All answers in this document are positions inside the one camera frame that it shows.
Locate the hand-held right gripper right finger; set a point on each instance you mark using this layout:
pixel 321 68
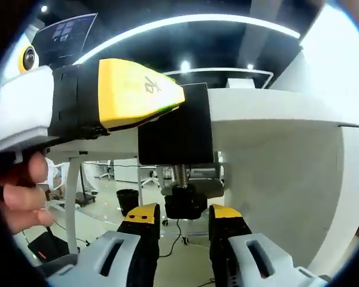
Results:
pixel 230 248

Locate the large black display screen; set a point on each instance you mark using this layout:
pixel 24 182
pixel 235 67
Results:
pixel 68 36

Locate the black floor case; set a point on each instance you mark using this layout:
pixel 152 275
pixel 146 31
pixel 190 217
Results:
pixel 48 245

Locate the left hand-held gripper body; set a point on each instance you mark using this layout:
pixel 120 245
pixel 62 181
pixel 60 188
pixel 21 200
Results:
pixel 28 58

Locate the white square pillar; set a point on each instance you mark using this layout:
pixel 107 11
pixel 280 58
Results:
pixel 240 83

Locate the person's left hand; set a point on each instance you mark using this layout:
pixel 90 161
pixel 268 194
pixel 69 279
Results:
pixel 24 203

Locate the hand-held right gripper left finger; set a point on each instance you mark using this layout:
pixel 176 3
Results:
pixel 137 248

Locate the curved ceiling light strip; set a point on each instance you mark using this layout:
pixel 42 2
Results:
pixel 182 21

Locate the black wheeled stand base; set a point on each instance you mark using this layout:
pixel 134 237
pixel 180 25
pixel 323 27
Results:
pixel 85 200

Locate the black trash bin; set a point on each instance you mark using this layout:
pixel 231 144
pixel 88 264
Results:
pixel 127 201

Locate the white desk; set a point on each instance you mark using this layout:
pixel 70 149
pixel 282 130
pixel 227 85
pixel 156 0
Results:
pixel 272 107

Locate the black fixed fixture clamp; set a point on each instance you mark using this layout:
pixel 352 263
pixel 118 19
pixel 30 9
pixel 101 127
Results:
pixel 173 143

